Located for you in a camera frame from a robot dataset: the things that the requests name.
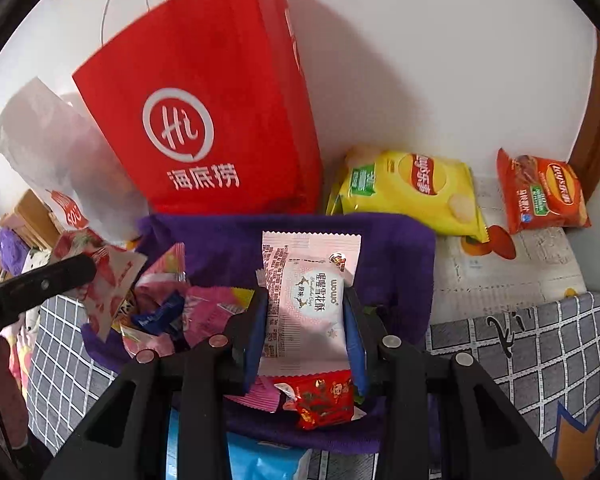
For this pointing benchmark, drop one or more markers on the pink triangular snack packet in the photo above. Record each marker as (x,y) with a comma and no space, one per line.
(162,270)

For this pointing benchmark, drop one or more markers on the small yellow striped packet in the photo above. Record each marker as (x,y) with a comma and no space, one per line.
(244,294)

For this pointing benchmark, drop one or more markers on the purple towel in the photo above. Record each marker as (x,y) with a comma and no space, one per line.
(395,260)

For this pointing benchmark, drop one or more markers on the orange chips bag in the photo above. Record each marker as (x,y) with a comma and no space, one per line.
(545,192)

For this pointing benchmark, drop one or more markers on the person's left hand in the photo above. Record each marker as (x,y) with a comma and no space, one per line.
(7,395)

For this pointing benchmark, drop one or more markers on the red snack packet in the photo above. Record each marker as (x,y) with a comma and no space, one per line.
(320,400)

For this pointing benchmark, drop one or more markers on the grey checked tablecloth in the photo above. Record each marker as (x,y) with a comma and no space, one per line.
(555,340)

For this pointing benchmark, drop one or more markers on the red paper bag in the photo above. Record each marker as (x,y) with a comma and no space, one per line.
(205,110)

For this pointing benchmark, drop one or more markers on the wooden bed headboard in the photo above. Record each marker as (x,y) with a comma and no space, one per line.
(30,220)

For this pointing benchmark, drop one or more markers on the yellow chips bag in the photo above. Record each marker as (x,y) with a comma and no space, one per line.
(410,190)

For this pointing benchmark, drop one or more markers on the pink strawberry snack packet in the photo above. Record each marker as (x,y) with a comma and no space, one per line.
(115,285)

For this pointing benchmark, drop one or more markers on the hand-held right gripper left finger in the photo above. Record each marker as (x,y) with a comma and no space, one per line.
(257,345)

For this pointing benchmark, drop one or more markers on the purple plush toy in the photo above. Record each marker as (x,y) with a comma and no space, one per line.
(12,252)

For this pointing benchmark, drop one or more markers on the blue tissue box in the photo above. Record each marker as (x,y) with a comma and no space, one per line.
(260,460)

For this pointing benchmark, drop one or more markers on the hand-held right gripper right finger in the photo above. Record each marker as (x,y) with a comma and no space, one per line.
(354,350)

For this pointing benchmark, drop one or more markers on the blue snack packet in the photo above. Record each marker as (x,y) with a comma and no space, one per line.
(157,312)

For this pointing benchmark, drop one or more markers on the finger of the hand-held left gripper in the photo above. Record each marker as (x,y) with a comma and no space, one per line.
(40,287)

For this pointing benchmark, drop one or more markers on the white plastic shopping bag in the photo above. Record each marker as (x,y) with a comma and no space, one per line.
(45,155)

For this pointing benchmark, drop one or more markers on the pale pink snack packet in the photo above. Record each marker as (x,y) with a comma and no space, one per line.
(147,342)

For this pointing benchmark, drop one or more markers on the white pink snack packet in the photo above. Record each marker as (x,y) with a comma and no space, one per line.
(307,295)

